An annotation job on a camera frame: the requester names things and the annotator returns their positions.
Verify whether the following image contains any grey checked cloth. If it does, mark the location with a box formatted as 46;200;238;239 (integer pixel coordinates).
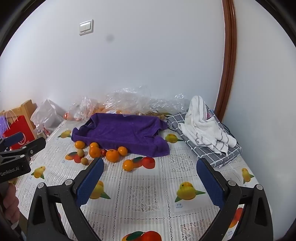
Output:
166;105;243;168

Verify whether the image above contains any white striped towel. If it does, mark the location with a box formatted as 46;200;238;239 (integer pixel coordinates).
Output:
178;95;237;154

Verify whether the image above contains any white light switch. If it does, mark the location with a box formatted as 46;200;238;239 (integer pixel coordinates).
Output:
79;20;94;36

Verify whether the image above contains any red paper box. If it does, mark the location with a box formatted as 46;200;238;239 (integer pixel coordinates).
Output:
2;111;36;150

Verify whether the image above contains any fruit-print tablecloth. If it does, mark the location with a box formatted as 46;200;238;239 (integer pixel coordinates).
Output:
14;116;273;241

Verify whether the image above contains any clear plastic bag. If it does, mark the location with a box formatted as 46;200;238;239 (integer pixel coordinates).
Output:
68;96;102;121
102;86;185;118

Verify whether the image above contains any white plastic bag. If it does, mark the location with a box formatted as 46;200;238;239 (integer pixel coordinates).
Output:
30;99;67;135

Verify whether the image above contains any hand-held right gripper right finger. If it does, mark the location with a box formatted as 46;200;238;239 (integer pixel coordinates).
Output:
196;158;274;241

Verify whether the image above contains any person's left hand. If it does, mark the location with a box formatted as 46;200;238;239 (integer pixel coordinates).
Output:
3;183;21;224

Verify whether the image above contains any wooden chair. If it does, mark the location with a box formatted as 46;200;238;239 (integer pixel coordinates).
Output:
0;100;38;123

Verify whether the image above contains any brown wooden door frame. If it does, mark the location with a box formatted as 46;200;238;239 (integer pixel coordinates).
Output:
214;0;237;122

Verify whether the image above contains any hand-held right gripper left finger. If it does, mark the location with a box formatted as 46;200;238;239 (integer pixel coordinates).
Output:
27;158;105;241

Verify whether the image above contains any heap of small oranges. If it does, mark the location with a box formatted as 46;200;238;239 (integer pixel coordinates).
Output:
96;104;130;114

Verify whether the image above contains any purple bag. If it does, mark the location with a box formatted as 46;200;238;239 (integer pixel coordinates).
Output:
0;116;10;136

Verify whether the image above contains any bunch of brown longans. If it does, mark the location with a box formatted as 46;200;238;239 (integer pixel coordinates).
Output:
139;111;173;120

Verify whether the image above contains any purple towel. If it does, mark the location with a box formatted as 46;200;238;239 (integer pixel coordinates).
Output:
71;113;170;157

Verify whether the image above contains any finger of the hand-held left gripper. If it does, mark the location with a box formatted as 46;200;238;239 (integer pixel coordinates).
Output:
0;138;47;163
0;132;24;151

